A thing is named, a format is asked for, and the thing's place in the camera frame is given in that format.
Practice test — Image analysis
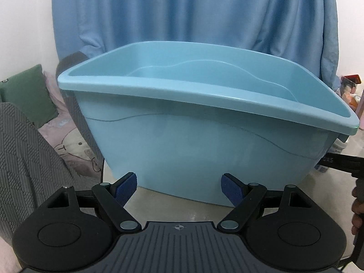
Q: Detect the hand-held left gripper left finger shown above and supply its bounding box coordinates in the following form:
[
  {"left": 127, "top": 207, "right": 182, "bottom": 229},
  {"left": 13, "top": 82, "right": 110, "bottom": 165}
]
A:
[{"left": 45, "top": 172, "right": 141, "bottom": 231}]

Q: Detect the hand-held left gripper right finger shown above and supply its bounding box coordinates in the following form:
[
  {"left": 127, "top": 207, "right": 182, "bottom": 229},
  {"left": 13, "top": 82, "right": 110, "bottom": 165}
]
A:
[{"left": 217, "top": 173, "right": 313, "bottom": 230}]

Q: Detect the light blue plastic storage box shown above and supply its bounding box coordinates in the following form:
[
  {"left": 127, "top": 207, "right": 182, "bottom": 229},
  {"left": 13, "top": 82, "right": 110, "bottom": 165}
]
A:
[{"left": 57, "top": 41, "right": 360, "bottom": 207}]

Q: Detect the person's right hand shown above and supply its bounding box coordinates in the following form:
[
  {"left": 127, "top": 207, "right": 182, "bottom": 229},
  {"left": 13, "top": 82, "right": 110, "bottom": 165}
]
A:
[{"left": 351, "top": 188, "right": 364, "bottom": 235}]

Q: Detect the red-topped snack bag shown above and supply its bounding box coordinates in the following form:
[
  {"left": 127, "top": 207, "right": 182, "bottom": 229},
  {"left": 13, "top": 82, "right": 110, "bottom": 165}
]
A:
[{"left": 340, "top": 74, "right": 362, "bottom": 111}]

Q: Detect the grey knitted cloth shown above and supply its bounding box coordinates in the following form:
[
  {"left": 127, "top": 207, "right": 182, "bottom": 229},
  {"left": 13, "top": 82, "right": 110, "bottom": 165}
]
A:
[{"left": 0, "top": 102, "right": 99, "bottom": 243}]

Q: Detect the green pillow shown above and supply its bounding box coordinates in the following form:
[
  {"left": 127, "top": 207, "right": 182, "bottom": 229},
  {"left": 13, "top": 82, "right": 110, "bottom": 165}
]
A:
[{"left": 0, "top": 64, "right": 59, "bottom": 128}]

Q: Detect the blue curtain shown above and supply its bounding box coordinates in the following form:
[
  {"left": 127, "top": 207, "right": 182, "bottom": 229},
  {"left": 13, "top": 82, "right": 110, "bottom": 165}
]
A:
[{"left": 51, "top": 0, "right": 341, "bottom": 91}]

